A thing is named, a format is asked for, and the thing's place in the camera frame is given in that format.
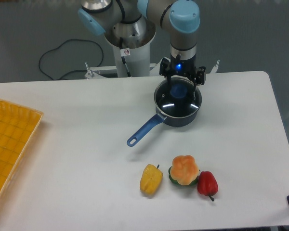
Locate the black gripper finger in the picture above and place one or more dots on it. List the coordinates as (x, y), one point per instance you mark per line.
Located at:
(199, 76)
(165, 70)

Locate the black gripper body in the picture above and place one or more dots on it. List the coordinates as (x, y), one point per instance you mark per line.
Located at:
(183, 68)

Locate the glass lid with blue knob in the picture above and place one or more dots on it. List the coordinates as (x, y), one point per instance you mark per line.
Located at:
(178, 98)

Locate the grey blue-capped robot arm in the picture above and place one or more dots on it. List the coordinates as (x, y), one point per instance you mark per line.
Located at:
(153, 10)

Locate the dark blue saucepan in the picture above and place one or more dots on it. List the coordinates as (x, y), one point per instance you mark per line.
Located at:
(158, 118)

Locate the orange toy flower vegetable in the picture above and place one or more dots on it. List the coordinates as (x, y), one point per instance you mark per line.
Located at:
(184, 171)

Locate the red toy bell pepper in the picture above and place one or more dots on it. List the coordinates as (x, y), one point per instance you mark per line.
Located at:
(207, 184)

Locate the yellow toy bell pepper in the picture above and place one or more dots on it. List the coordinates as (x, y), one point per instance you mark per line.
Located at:
(151, 179)

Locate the yellow woven basket tray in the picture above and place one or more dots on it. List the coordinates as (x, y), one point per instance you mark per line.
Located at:
(17, 126)

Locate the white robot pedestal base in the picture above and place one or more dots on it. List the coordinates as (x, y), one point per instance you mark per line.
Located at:
(130, 36)

